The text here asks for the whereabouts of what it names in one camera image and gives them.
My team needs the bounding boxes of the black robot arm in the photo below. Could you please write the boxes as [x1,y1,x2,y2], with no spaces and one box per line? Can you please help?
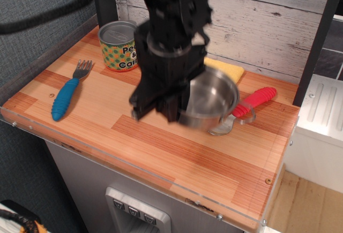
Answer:
[129,0,212,122]

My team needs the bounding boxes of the stainless steel pot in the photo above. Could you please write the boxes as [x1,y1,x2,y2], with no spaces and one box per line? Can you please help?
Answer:
[177,66,256,136]

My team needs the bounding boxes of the blue handled fork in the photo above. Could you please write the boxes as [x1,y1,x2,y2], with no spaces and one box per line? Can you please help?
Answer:
[51,60,93,121]

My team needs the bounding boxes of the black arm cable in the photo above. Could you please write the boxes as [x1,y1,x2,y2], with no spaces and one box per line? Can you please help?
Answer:
[0,0,105,35]

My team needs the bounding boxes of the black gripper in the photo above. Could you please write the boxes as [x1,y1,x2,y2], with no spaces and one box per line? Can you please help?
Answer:
[129,25,207,122]

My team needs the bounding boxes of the yellow folded cloth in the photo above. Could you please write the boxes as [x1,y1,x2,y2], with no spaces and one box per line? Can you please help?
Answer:
[204,57,244,83]

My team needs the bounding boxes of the dark vertical post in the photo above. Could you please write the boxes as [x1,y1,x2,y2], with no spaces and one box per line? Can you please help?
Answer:
[293,0,340,107]
[94,0,118,27]

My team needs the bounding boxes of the grey dispenser panel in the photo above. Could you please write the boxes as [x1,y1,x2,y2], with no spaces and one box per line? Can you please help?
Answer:
[105,187,172,232]

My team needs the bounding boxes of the white toy sink unit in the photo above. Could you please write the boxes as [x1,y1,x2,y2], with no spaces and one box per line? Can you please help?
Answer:
[284,14,343,193]

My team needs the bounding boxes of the dark vertical post left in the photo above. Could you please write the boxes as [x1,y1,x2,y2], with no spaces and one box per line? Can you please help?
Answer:
[94,0,118,27]

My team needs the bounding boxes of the peas and carrots can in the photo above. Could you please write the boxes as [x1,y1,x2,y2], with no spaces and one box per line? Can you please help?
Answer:
[98,21,138,72]

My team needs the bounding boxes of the orange black object corner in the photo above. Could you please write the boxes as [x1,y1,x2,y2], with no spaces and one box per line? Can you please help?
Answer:
[1,200,49,232]

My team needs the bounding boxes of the dark vertical post right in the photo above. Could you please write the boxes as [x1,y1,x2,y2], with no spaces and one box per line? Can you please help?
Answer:
[293,0,340,107]

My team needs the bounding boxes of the red handled spoon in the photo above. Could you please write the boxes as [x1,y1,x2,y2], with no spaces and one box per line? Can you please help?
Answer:
[208,87,277,136]

